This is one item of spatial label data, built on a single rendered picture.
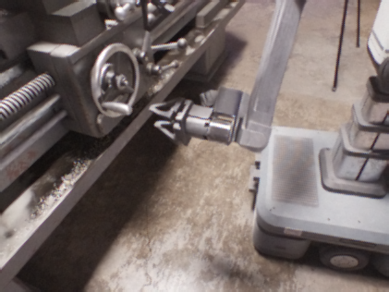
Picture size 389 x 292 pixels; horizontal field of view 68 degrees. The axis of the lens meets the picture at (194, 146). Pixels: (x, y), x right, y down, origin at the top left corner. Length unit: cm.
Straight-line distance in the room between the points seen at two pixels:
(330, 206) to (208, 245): 49
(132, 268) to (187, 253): 22
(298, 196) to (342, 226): 16
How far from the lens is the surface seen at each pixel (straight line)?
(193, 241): 125
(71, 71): 83
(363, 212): 113
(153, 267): 123
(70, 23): 81
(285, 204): 106
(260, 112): 65
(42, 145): 104
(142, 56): 100
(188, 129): 66
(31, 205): 101
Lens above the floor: 111
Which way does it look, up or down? 43 degrees down
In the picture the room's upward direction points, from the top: 4 degrees counter-clockwise
